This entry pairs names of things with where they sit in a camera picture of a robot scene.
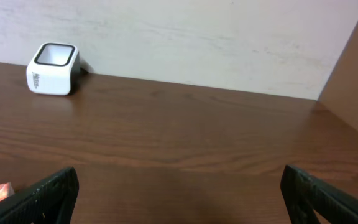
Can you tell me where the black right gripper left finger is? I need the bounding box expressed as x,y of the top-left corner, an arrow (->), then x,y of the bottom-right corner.
0,167 -> 79,224

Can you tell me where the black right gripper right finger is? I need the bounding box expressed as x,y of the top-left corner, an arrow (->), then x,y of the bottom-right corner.
280,165 -> 358,224

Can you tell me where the white barcode scanner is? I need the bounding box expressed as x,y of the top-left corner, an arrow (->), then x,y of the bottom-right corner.
26,42 -> 81,95

